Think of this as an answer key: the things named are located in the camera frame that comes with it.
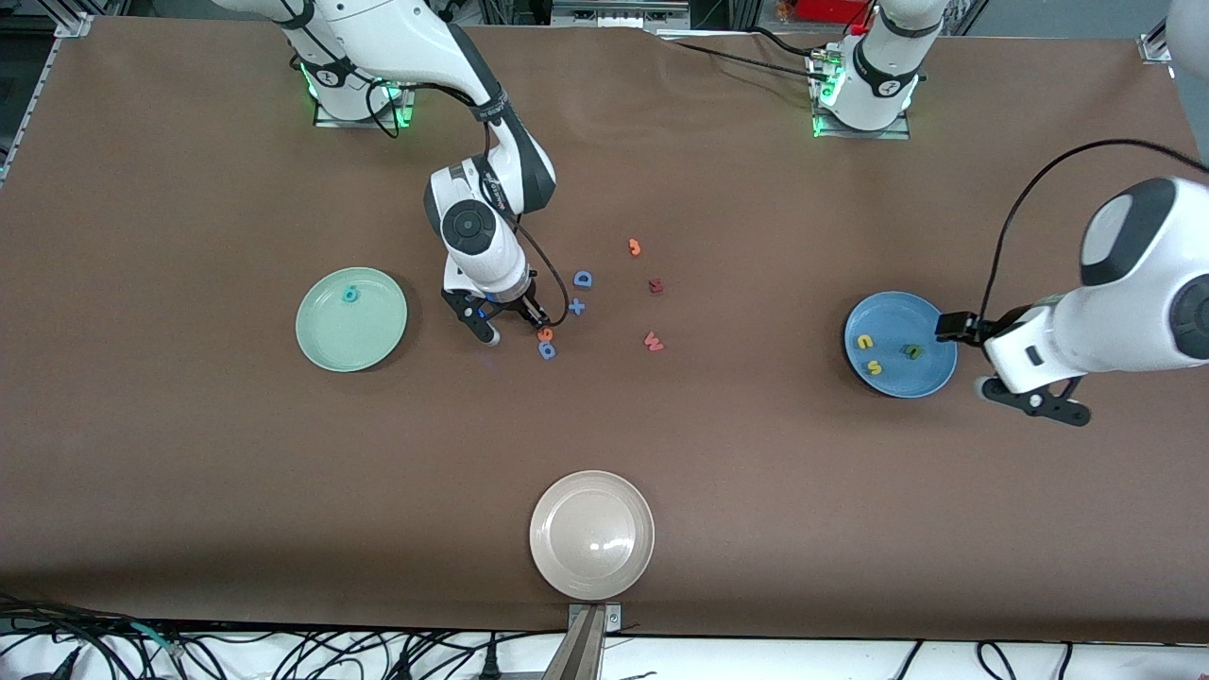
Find blue plate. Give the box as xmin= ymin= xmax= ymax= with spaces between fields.
xmin=843 ymin=291 xmax=959 ymax=399

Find mint green plate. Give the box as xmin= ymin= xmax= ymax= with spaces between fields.
xmin=296 ymin=267 xmax=409 ymax=373

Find beige plate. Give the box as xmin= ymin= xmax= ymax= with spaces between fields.
xmin=529 ymin=470 xmax=656 ymax=602

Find red box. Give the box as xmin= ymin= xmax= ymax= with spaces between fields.
xmin=793 ymin=0 xmax=875 ymax=25

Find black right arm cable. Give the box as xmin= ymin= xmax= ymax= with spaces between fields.
xmin=364 ymin=80 xmax=570 ymax=329

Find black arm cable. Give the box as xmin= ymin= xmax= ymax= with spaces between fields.
xmin=979 ymin=139 xmax=1209 ymax=322
xmin=364 ymin=80 xmax=570 ymax=329

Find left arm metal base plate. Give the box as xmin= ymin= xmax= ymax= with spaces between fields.
xmin=812 ymin=52 xmax=912 ymax=141

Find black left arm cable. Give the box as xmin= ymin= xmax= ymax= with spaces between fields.
xmin=979 ymin=139 xmax=1209 ymax=322

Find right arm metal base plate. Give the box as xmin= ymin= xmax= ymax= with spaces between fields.
xmin=314 ymin=90 xmax=417 ymax=128

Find aluminium frame rail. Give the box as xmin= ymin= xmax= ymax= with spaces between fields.
xmin=551 ymin=0 xmax=692 ymax=31

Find metal table edge bracket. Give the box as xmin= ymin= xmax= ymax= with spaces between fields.
xmin=541 ymin=603 xmax=622 ymax=680

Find black table cable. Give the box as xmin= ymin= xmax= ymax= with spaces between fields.
xmin=652 ymin=36 xmax=823 ymax=81
xmin=746 ymin=26 xmax=834 ymax=58

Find teal plug floor cable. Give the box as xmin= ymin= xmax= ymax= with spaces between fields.
xmin=128 ymin=619 xmax=185 ymax=659

